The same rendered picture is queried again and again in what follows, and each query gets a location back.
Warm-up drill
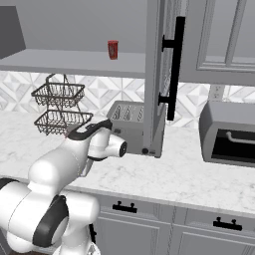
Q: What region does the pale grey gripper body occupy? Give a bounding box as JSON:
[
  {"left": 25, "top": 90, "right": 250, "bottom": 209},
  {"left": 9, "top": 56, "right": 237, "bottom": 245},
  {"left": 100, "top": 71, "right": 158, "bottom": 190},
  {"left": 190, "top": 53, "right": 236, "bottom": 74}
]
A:
[{"left": 79, "top": 157, "right": 95, "bottom": 177}]

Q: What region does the grey base cabinet door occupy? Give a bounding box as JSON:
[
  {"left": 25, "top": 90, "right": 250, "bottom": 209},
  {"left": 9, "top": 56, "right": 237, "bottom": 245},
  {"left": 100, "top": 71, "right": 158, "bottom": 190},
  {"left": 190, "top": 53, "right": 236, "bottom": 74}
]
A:
[
  {"left": 170, "top": 224, "right": 255, "bottom": 255},
  {"left": 94, "top": 215, "right": 173, "bottom": 255}
]

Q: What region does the grey open cabinet door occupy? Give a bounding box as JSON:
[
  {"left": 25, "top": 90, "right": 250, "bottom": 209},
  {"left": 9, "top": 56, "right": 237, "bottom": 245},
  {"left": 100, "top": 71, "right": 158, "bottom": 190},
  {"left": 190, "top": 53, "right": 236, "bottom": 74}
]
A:
[{"left": 142, "top": 0, "right": 167, "bottom": 159}]

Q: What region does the red bottle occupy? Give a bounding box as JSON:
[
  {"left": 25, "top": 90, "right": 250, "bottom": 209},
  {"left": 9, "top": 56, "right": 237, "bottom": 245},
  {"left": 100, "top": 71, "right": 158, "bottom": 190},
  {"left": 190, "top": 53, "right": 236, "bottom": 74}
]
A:
[{"left": 107, "top": 40, "right": 120, "bottom": 61}]

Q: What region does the grey panelled cabinet door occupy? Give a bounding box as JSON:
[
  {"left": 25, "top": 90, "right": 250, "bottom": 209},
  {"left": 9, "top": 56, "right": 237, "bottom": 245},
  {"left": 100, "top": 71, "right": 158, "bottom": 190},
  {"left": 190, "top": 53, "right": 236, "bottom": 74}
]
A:
[{"left": 178, "top": 0, "right": 255, "bottom": 88}]

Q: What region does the silver toaster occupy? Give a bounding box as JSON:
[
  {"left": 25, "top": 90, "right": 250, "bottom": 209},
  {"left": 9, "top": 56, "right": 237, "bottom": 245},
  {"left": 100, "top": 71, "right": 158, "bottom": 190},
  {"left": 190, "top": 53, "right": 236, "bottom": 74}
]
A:
[{"left": 106, "top": 100, "right": 147, "bottom": 156}]

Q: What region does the grey drawer front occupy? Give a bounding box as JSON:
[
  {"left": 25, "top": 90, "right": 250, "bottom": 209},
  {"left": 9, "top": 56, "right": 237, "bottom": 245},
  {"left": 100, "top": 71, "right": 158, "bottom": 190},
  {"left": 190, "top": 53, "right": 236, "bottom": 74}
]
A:
[
  {"left": 182, "top": 208, "right": 255, "bottom": 239},
  {"left": 95, "top": 193, "right": 175, "bottom": 225}
]

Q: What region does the grey toaster oven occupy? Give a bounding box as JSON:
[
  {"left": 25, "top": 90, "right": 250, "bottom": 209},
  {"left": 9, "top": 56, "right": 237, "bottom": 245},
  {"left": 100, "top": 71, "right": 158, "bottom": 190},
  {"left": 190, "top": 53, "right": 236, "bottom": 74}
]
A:
[{"left": 198, "top": 101, "right": 255, "bottom": 168}]

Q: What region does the black drawer handle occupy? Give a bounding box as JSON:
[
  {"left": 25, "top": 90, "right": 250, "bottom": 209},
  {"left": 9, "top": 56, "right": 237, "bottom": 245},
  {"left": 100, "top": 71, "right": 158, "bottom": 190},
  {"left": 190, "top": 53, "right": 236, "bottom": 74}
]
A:
[
  {"left": 212, "top": 216, "right": 244, "bottom": 232},
  {"left": 112, "top": 200, "right": 138, "bottom": 214}
]

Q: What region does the black base cabinet handle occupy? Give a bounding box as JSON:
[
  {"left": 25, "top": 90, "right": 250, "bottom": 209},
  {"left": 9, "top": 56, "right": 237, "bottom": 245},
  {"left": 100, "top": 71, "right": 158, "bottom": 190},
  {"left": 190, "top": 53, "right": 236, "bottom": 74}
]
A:
[{"left": 89, "top": 223, "right": 98, "bottom": 245}]

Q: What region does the two-tier wire basket stand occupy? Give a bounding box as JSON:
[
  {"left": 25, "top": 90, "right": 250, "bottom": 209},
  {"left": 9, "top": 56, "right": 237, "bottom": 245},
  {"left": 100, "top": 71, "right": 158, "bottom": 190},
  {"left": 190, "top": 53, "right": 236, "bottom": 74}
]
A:
[{"left": 31, "top": 73, "right": 95, "bottom": 136}]

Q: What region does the grey wall cabinet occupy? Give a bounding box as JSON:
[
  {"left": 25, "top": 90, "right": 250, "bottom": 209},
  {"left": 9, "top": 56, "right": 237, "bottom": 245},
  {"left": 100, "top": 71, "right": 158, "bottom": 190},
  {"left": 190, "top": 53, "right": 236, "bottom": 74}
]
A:
[{"left": 0, "top": 0, "right": 147, "bottom": 80}]

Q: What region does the long black door handle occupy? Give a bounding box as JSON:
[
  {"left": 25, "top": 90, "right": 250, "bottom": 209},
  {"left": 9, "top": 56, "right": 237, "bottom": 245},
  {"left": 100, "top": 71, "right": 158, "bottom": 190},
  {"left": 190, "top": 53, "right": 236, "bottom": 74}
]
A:
[{"left": 157, "top": 16, "right": 186, "bottom": 122}]

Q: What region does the white wall outlet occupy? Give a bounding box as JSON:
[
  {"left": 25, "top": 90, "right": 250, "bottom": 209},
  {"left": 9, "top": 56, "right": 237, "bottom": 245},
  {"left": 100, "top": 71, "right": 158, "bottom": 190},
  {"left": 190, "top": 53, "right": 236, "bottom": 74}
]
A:
[{"left": 208, "top": 84, "right": 226, "bottom": 103}]

